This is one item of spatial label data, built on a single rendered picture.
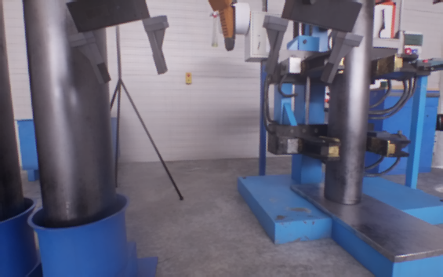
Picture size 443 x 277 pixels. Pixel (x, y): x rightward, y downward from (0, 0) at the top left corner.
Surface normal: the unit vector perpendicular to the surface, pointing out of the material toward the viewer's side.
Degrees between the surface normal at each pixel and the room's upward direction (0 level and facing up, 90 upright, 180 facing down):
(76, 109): 90
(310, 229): 90
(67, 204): 90
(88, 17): 113
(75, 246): 90
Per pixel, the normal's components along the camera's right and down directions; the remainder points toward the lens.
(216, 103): 0.17, 0.12
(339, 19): 0.12, 0.51
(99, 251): 0.77, 0.07
